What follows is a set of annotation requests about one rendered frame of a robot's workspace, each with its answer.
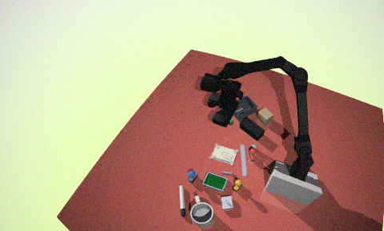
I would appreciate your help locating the beige cube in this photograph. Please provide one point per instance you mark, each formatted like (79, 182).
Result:
(265, 116)

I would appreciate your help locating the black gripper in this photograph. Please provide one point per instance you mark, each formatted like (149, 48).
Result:
(223, 116)

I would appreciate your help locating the white cylinder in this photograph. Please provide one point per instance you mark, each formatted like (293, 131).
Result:
(182, 202)

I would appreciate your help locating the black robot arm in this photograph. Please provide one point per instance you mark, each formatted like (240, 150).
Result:
(299, 76)

